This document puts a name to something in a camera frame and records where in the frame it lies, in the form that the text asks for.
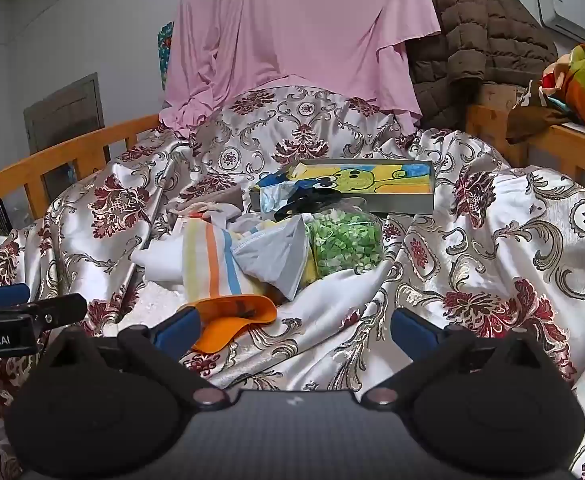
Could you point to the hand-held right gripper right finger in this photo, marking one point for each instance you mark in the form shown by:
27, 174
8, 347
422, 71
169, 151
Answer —
413, 334

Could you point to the grey box with cartoon print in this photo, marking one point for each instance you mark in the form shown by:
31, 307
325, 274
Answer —
397, 201

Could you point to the beige cloth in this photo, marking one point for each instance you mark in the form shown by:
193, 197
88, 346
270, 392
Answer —
200, 208

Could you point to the light blue cloth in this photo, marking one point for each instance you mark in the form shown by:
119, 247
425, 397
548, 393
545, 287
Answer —
272, 197

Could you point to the striped cloth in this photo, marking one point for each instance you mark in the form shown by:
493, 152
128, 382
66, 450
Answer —
212, 260

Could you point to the orange cloth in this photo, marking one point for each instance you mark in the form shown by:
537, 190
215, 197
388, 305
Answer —
232, 311

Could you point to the bag of green pieces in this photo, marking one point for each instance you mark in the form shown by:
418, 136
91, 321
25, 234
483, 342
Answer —
345, 240

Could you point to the grey cloth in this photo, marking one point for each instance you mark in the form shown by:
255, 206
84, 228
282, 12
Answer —
272, 255

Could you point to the cardboard box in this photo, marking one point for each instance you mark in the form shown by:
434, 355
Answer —
497, 96

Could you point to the colourful patchwork blanket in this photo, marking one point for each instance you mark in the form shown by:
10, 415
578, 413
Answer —
582, 80

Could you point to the white knitted cloth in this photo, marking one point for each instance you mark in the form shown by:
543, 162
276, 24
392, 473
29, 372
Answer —
145, 305

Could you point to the pink hanging shirt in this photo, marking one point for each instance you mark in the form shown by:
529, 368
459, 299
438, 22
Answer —
297, 25

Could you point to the black cloth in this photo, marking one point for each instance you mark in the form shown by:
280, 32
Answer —
302, 201

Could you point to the floral satin blanket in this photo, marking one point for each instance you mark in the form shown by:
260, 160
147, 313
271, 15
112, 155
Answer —
472, 260

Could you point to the blue floral wall poster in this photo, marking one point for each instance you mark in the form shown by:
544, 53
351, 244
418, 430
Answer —
165, 50

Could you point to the yellow blue cloth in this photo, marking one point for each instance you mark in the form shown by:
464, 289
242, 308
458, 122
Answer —
311, 272

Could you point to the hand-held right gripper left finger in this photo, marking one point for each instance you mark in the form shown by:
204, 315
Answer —
177, 334

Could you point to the brown quilted jacket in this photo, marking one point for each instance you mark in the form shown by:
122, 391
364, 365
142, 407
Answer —
482, 35

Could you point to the wooden bed frame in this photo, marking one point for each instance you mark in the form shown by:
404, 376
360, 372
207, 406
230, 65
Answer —
562, 147

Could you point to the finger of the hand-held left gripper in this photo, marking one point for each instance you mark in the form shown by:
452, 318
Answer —
57, 307
3, 294

